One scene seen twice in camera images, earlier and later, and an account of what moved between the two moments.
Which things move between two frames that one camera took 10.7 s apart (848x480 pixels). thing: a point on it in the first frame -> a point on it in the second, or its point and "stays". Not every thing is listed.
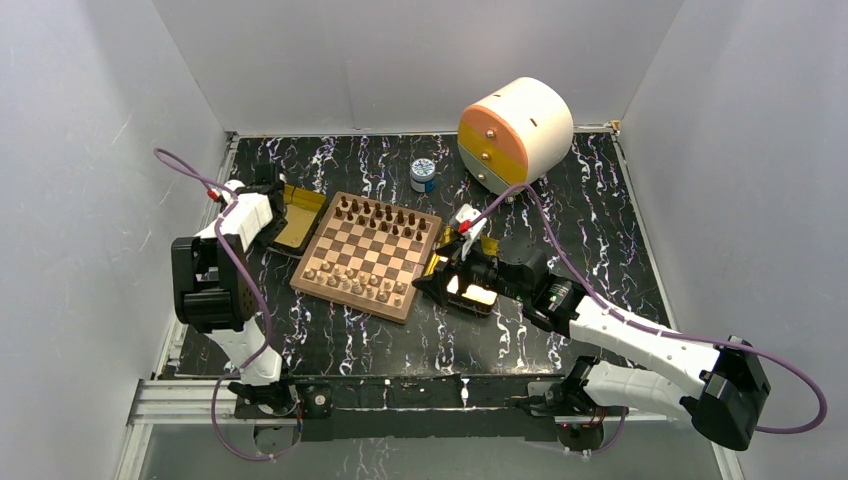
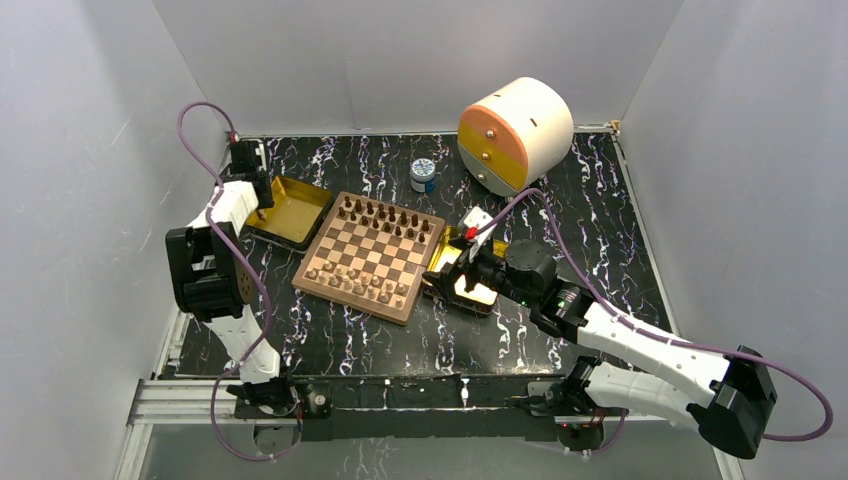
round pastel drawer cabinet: x=512 y=136 stays
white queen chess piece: x=345 y=284 stays
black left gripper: x=270 y=236 -> x=267 y=200
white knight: x=321 y=277 stays
